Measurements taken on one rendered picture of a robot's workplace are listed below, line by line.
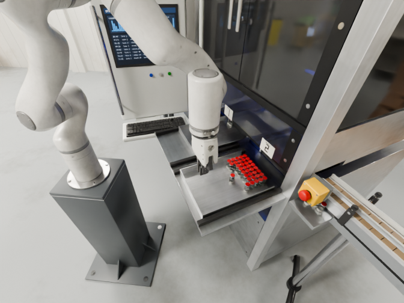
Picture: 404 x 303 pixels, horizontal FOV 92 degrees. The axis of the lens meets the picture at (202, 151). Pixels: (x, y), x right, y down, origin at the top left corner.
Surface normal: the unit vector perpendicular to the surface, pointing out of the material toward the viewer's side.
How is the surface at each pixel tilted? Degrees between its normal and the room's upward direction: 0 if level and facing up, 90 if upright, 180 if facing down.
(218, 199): 0
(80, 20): 90
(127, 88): 90
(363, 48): 90
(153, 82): 90
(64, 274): 0
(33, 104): 70
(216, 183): 0
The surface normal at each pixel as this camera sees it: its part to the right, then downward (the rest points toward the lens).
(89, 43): -0.09, 0.66
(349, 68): -0.91, 0.26
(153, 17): 0.48, 0.04
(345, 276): 0.02, -0.75
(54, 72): 0.53, 0.79
